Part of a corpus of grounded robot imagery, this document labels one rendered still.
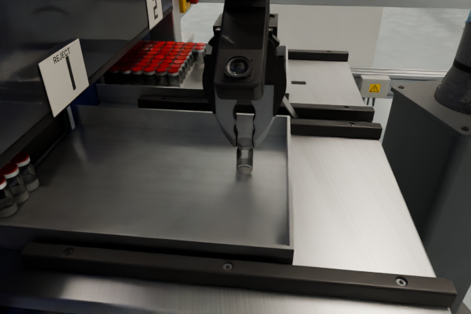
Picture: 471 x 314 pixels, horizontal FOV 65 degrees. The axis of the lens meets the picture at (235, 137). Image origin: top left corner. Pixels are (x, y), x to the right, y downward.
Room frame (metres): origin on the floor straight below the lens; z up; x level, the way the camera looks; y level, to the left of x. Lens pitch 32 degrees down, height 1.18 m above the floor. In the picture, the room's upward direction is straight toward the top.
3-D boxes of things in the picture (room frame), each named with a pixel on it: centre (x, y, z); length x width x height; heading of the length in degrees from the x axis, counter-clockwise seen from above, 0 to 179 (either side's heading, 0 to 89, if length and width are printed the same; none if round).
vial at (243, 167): (0.40, -0.01, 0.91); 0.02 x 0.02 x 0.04
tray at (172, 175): (0.38, 0.10, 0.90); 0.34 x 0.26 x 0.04; 84
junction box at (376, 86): (1.54, -0.62, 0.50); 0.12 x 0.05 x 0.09; 84
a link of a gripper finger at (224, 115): (0.42, 0.01, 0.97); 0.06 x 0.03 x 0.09; 174
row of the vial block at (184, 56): (0.73, 0.11, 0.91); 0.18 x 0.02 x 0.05; 174
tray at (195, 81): (0.72, 0.06, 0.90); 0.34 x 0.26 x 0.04; 84
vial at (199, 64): (0.78, 0.08, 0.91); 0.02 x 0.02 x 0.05
